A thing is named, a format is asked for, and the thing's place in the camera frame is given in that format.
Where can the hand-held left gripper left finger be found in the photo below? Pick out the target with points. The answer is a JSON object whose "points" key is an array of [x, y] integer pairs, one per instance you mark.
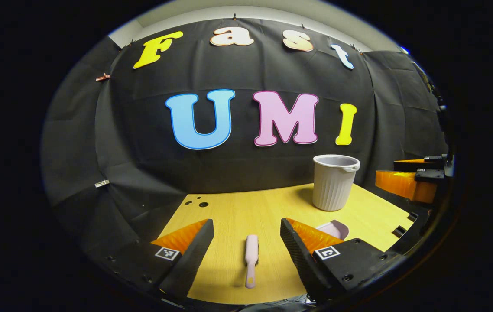
{"points": [[194, 255]]}

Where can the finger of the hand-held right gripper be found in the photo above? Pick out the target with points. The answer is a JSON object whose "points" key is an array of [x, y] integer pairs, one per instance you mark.
{"points": [[420, 164], [398, 184]]}

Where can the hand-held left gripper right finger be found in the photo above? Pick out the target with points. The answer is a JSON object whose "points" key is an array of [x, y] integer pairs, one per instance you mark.
{"points": [[296, 255]]}

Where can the small pink broom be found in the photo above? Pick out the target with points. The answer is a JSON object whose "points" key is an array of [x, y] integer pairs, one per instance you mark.
{"points": [[251, 253]]}

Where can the pink dustpan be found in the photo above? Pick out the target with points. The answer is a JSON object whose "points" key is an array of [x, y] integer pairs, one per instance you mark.
{"points": [[335, 229]]}

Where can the white ribbed garbage bin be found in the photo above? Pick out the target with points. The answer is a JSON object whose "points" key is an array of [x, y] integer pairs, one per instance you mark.
{"points": [[333, 186]]}

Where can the wooden desktop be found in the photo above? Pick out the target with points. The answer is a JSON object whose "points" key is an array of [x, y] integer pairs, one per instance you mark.
{"points": [[264, 208]]}

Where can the black stand pole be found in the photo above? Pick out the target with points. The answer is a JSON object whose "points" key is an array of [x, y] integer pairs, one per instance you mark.
{"points": [[435, 97]]}

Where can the silver metal clip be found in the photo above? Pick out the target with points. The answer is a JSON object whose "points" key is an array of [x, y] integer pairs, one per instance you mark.
{"points": [[102, 183]]}

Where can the copper metal clip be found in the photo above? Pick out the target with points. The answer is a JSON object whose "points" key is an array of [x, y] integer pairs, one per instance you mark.
{"points": [[103, 77]]}

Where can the black desk bracket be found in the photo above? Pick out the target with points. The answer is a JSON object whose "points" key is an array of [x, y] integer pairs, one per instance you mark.
{"points": [[412, 216], [398, 231]]}

